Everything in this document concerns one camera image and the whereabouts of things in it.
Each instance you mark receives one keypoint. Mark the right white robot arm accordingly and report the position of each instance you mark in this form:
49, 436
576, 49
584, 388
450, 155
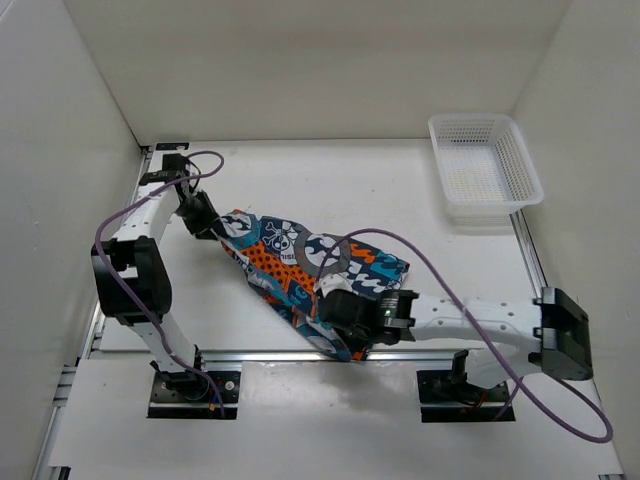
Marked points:
549, 334

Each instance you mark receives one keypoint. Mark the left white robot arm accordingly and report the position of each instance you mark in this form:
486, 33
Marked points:
131, 278

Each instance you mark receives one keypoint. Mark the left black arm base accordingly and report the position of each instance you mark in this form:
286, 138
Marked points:
194, 399

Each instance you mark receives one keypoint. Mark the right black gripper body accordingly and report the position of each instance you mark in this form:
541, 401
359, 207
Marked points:
356, 338

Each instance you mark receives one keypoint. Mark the dark label sticker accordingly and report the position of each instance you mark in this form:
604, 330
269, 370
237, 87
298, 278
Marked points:
172, 146

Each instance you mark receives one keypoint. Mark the colourful patterned shorts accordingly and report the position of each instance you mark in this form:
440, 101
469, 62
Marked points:
287, 265

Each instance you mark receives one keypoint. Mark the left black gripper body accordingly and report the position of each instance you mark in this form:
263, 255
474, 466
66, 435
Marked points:
198, 213

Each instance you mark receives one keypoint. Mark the white plastic basket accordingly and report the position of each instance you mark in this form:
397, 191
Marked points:
485, 168

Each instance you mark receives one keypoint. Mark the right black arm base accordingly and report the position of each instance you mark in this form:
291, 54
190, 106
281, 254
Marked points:
444, 402

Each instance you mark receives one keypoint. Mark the right aluminium rail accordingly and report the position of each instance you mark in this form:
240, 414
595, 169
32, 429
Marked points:
538, 280

